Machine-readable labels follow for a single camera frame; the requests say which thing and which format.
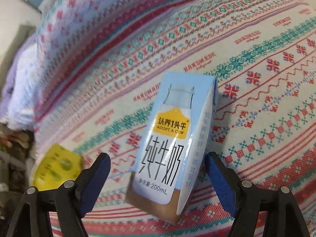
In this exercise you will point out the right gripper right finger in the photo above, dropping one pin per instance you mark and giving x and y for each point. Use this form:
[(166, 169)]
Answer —
[(226, 184)]

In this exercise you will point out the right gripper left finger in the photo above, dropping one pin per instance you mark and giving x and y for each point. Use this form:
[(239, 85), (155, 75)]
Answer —
[(90, 183)]

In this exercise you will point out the yellow paper cup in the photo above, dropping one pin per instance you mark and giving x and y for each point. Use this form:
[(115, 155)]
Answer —
[(55, 167)]

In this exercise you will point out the blue milk carton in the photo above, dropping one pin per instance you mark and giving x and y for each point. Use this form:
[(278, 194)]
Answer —
[(172, 150)]

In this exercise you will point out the purple checked quilt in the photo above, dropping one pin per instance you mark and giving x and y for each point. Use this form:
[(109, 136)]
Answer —
[(18, 92)]

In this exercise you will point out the striped patterned bedspread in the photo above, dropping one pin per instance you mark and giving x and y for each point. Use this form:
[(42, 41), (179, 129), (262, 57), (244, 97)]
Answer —
[(156, 84)]

